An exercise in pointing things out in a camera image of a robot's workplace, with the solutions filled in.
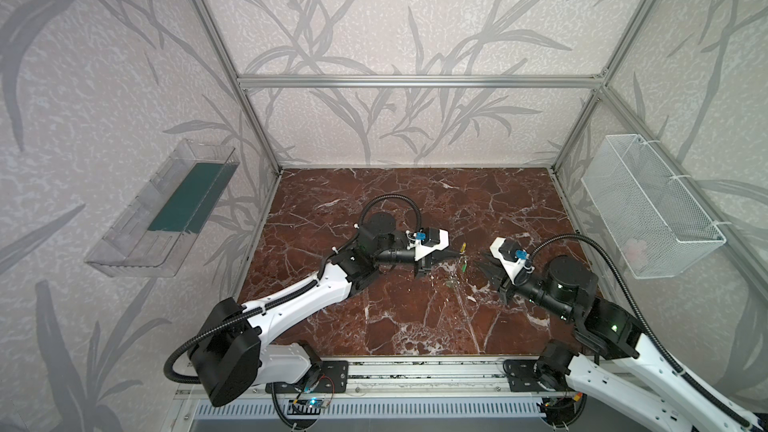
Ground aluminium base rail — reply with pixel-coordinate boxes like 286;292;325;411
173;355;679;400

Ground black mounting plate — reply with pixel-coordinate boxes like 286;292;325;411
502;358;556;392
266;360;350;394

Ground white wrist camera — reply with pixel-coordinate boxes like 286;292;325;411
406;227;449;262
490;237;533;285

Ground aluminium frame crossbar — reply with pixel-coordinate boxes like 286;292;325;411
237;74;602;90

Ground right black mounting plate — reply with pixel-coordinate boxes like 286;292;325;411
502;358;556;392

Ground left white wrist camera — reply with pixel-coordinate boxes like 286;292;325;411
406;227;449;262

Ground slotted grey cable duct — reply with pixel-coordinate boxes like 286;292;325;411
195;397;542;420

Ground clear plastic wall tray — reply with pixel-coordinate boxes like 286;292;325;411
85;139;240;278

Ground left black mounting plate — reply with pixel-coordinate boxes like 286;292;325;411
266;360;350;394

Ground pink object in basket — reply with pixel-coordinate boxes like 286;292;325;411
622;238;649;271

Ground white wire mesh basket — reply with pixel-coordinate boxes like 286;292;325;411
582;134;727;280

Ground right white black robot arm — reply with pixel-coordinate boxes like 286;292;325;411
479;237;767;431

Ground green led circuit board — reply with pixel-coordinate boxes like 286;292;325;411
288;397;332;415

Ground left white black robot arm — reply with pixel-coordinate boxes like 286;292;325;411
163;193;460;407

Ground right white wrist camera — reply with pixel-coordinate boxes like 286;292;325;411
490;237;533;285

